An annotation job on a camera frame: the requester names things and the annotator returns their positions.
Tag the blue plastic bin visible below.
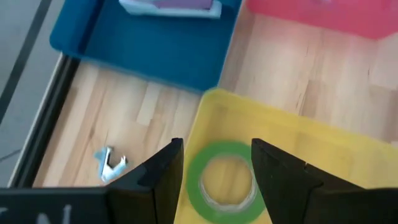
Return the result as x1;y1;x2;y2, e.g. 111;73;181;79
49;0;243;94

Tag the green tape roll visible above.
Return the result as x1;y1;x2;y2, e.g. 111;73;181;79
185;141;267;224

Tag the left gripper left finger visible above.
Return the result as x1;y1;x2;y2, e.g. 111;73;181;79
0;138;185;224

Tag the yellow plastic bin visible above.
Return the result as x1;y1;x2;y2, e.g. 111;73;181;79
173;88;398;224

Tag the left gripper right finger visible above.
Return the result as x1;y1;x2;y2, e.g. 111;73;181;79
251;138;398;224

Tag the pink plastic bin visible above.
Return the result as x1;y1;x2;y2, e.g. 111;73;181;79
245;0;398;40

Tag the light blue staple remover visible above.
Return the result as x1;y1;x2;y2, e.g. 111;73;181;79
94;146;129;184

